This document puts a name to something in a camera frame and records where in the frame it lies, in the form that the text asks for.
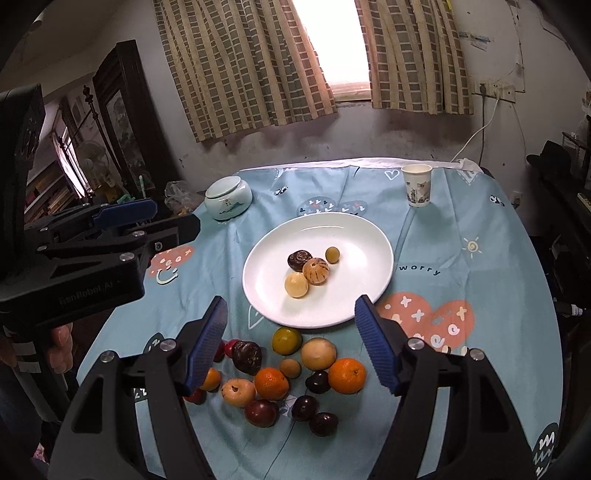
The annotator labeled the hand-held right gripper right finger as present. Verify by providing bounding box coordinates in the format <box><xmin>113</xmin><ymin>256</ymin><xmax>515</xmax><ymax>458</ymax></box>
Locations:
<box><xmin>355</xmin><ymin>294</ymin><xmax>539</xmax><ymax>480</ymax></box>

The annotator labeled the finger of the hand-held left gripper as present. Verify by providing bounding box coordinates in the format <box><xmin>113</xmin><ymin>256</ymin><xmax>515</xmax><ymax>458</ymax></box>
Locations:
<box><xmin>37</xmin><ymin>215</ymin><xmax>201</xmax><ymax>278</ymax></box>
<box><xmin>25</xmin><ymin>198</ymin><xmax>158</xmax><ymax>241</ymax></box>

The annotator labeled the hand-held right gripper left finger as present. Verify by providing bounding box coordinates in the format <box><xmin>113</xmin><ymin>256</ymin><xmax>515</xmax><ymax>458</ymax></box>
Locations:
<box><xmin>48</xmin><ymin>295</ymin><xmax>229</xmax><ymax>480</ymax></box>

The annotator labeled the dark brown water chestnut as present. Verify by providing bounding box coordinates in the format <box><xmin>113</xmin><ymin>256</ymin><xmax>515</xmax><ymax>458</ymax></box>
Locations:
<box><xmin>231</xmin><ymin>340</ymin><xmax>263</xmax><ymax>376</ymax></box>
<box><xmin>287</xmin><ymin>250</ymin><xmax>314</xmax><ymax>272</ymax></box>

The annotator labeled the orange mandarin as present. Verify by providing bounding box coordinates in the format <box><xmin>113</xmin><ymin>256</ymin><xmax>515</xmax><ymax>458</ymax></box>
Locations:
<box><xmin>328</xmin><ymin>357</ymin><xmax>368</xmax><ymax>395</ymax></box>
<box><xmin>254</xmin><ymin>367</ymin><xmax>290</xmax><ymax>401</ymax></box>

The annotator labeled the pale peach fruit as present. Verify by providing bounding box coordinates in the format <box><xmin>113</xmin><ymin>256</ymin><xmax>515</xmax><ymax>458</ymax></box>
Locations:
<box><xmin>221</xmin><ymin>378</ymin><xmax>256</xmax><ymax>408</ymax></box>

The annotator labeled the beige round pear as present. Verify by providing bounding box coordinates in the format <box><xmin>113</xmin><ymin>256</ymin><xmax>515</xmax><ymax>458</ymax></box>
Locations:
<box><xmin>300</xmin><ymin>337</ymin><xmax>337</xmax><ymax>371</ymax></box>

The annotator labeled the heart-shaped dark plum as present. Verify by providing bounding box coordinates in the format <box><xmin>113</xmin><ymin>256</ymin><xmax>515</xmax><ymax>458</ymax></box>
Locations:
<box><xmin>305</xmin><ymin>370</ymin><xmax>330</xmax><ymax>394</ymax></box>

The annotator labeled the green-orange tangerine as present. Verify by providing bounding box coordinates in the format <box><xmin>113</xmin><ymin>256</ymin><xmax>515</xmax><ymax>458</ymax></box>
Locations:
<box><xmin>271</xmin><ymin>326</ymin><xmax>303</xmax><ymax>356</ymax></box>

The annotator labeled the small dark purple plum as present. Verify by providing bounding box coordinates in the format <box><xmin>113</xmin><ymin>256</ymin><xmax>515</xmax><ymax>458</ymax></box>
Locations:
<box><xmin>308</xmin><ymin>412</ymin><xmax>339</xmax><ymax>437</ymax></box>
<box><xmin>291</xmin><ymin>395</ymin><xmax>318</xmax><ymax>422</ymax></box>

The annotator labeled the white oval plate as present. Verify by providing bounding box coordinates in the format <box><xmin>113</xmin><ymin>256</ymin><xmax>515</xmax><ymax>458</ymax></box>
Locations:
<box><xmin>242</xmin><ymin>213</ymin><xmax>394</xmax><ymax>329</ymax></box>

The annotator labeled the person's left hand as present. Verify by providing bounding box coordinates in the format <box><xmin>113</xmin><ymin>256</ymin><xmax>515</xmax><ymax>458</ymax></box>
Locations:
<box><xmin>48</xmin><ymin>322</ymin><xmax>75</xmax><ymax>372</ymax></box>

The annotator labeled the clear plastic bag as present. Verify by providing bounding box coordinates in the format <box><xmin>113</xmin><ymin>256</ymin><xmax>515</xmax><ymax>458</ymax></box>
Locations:
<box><xmin>164</xmin><ymin>180</ymin><xmax>204</xmax><ymax>217</ymax></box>

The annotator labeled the celadon ceramic jar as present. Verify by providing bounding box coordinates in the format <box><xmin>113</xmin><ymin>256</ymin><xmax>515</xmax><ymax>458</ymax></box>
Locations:
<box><xmin>204</xmin><ymin>182</ymin><xmax>253</xmax><ymax>221</ymax></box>

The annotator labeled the celadon jar lid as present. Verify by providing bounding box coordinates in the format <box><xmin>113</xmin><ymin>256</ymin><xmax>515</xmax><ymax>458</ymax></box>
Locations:
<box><xmin>205</xmin><ymin>175</ymin><xmax>247</xmax><ymax>199</ymax></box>

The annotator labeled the white standing fan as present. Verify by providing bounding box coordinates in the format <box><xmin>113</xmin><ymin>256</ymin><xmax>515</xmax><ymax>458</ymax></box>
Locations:
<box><xmin>78</xmin><ymin>141</ymin><xmax>105</xmax><ymax>185</ymax></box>

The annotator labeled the bookshelf with books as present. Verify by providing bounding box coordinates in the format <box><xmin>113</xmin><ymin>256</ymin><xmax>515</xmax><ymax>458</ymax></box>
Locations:
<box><xmin>25</xmin><ymin>157</ymin><xmax>77</xmax><ymax>222</ymax></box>

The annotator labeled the striped tan round fruit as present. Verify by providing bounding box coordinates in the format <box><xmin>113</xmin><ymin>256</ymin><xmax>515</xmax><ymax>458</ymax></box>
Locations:
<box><xmin>302</xmin><ymin>257</ymin><xmax>330</xmax><ymax>287</ymax></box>

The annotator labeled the pale yellow round fruit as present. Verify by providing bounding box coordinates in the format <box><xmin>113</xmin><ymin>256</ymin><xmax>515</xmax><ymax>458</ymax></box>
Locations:
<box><xmin>284</xmin><ymin>272</ymin><xmax>309</xmax><ymax>299</ymax></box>

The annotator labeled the light blue printed tablecloth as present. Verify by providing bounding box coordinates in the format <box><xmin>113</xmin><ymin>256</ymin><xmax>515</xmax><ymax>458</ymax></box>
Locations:
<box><xmin>76</xmin><ymin>159</ymin><xmax>566</xmax><ymax>480</ymax></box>

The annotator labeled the printed paper cup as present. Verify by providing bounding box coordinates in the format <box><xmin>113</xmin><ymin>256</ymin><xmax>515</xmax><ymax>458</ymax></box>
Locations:
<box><xmin>401</xmin><ymin>163</ymin><xmax>433</xmax><ymax>208</ymax></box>

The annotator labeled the wide checked beige curtain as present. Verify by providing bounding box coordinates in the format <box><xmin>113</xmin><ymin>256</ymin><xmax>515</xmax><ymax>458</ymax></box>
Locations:
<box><xmin>154</xmin><ymin>0</ymin><xmax>339</xmax><ymax>144</ymax></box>

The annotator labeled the white under cloth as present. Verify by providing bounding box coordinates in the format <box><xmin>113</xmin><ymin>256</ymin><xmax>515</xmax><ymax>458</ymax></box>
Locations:
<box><xmin>240</xmin><ymin>156</ymin><xmax>483</xmax><ymax>178</ymax></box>

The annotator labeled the black tv stand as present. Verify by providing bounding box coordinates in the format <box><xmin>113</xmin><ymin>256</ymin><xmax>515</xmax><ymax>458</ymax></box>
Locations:
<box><xmin>531</xmin><ymin>152</ymin><xmax>591</xmax><ymax>259</ymax></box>

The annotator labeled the bright window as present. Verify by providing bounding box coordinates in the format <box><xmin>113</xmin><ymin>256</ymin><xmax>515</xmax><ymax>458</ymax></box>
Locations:
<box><xmin>292</xmin><ymin>0</ymin><xmax>372</xmax><ymax>102</ymax></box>

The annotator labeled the black hat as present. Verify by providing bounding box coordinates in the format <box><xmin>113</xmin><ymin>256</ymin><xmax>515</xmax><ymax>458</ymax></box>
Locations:
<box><xmin>526</xmin><ymin>140</ymin><xmax>575</xmax><ymax>174</ymax></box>

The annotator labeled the narrow checked beige curtain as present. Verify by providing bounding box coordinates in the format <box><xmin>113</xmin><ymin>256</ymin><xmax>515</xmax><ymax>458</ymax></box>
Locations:
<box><xmin>355</xmin><ymin>0</ymin><xmax>475</xmax><ymax>116</ymax></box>

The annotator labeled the white power cable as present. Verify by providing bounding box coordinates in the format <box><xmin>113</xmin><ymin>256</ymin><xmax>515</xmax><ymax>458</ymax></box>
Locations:
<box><xmin>450</xmin><ymin>95</ymin><xmax>502</xmax><ymax>163</ymax></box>

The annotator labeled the white wall socket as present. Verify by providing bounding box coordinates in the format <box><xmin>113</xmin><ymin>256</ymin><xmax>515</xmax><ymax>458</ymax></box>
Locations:
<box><xmin>475</xmin><ymin>79</ymin><xmax>517</xmax><ymax>100</ymax></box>

